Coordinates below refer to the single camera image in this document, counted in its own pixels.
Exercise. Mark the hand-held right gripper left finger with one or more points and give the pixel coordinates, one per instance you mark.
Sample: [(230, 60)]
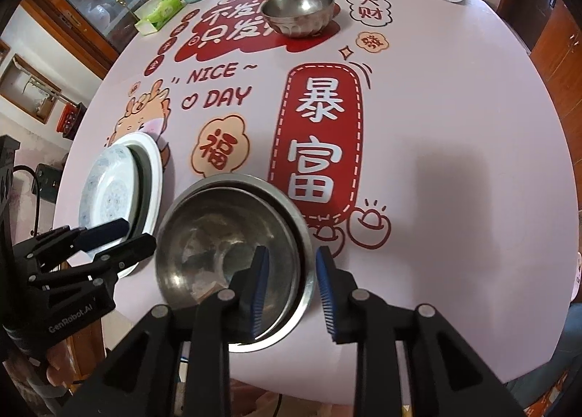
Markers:
[(257, 289)]

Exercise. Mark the red crate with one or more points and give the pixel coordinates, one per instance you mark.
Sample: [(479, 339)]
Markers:
[(70, 121)]

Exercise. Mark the pink printed tablecloth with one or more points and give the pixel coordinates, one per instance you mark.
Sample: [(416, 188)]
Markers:
[(454, 148)]

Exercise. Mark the large steel bowl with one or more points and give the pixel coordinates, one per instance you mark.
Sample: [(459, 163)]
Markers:
[(291, 235)]

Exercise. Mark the green tissue pack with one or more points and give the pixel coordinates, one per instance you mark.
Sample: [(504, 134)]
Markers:
[(159, 12)]

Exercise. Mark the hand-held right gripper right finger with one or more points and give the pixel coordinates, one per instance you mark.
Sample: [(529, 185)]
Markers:
[(325, 289)]

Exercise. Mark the small steel bowl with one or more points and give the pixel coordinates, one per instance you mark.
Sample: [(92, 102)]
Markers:
[(298, 16)]

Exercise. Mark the green plate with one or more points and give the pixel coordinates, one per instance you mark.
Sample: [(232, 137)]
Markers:
[(144, 189)]

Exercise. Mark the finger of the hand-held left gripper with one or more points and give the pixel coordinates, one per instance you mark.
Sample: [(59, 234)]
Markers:
[(132, 251), (104, 233)]

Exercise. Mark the wooden glass-door cabinet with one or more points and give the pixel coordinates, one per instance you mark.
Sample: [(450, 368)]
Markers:
[(97, 41)]

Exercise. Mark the black power strip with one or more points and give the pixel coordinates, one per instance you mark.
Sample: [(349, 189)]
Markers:
[(47, 180)]

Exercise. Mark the plain white plate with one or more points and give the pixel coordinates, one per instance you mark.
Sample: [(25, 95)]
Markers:
[(157, 171)]

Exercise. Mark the wooden door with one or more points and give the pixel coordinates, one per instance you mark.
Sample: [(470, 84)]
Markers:
[(559, 48)]

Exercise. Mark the white blue-patterned plate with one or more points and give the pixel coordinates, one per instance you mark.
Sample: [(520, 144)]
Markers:
[(109, 189)]

